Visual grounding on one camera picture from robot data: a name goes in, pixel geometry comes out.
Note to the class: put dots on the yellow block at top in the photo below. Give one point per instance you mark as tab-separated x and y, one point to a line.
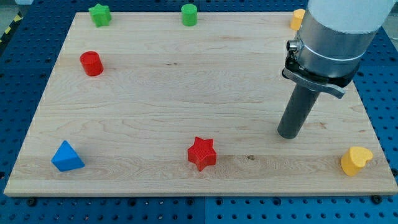
297	18

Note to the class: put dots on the green cylinder block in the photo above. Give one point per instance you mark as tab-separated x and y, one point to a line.
189	14

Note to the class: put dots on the light wooden board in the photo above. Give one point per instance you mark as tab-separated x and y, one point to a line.
164	84

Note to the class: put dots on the green star block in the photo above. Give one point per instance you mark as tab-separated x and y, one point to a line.
100	15

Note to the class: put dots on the red cylinder block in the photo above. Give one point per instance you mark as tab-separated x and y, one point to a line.
91	63

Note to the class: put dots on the red star block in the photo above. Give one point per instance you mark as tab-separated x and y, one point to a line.
202	153

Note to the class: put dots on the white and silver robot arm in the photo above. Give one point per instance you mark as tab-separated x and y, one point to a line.
326	51

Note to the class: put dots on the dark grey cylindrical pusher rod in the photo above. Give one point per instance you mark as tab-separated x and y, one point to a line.
298	108

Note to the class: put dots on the blue triangular block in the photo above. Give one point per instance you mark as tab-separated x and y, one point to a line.
66	158

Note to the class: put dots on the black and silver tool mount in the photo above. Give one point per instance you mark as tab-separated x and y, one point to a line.
333	86

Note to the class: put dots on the yellow heart block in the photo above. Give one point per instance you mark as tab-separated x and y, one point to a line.
355	159

